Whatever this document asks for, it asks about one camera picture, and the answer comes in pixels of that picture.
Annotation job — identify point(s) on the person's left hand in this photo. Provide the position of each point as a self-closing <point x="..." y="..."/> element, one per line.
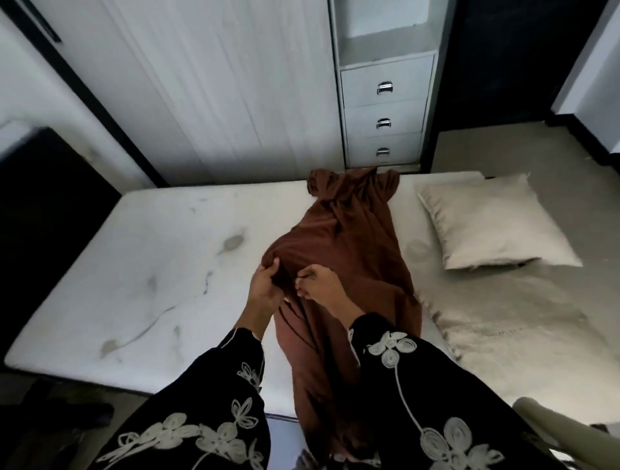
<point x="266" y="290"/>

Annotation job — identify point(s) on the person's right hand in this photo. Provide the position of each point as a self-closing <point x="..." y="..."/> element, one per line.
<point x="324" y="288"/>

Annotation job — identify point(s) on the brown bed sheet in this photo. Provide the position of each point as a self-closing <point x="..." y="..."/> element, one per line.
<point x="349" y="232"/>

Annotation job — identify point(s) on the beige pillow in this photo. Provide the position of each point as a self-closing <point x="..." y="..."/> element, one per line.
<point x="523" y="348"/>
<point x="494" y="222"/>

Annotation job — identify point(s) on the dark wooden bed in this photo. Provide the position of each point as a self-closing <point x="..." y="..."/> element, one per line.
<point x="48" y="218"/>

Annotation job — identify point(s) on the white mattress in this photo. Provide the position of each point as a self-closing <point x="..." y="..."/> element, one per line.
<point x="169" y="252"/>

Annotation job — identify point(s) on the black floral blouse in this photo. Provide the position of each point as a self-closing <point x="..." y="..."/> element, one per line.
<point x="436" y="387"/>

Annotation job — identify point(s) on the white wardrobe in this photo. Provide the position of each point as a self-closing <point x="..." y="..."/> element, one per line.
<point x="218" y="87"/>

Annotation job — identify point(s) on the white board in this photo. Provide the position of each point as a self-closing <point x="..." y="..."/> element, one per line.
<point x="12" y="138"/>

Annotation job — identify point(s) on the black recessed door pull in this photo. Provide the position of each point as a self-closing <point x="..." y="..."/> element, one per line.
<point x="41" y="19"/>

